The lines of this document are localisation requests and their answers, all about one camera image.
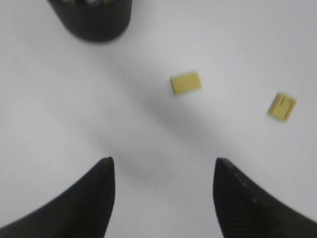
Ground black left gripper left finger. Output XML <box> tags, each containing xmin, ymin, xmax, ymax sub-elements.
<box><xmin>0</xmin><ymin>157</ymin><xmax>115</xmax><ymax>238</ymax></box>

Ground black mesh pen holder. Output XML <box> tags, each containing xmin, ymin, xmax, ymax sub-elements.
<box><xmin>48</xmin><ymin>0</ymin><xmax>132</xmax><ymax>42</ymax></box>

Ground yellow printed eraser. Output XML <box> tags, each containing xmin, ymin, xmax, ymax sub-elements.
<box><xmin>268</xmin><ymin>93</ymin><xmax>297</xmax><ymax>121</ymax></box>

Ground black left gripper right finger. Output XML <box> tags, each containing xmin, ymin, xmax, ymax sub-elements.
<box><xmin>212</xmin><ymin>158</ymin><xmax>317</xmax><ymax>238</ymax></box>

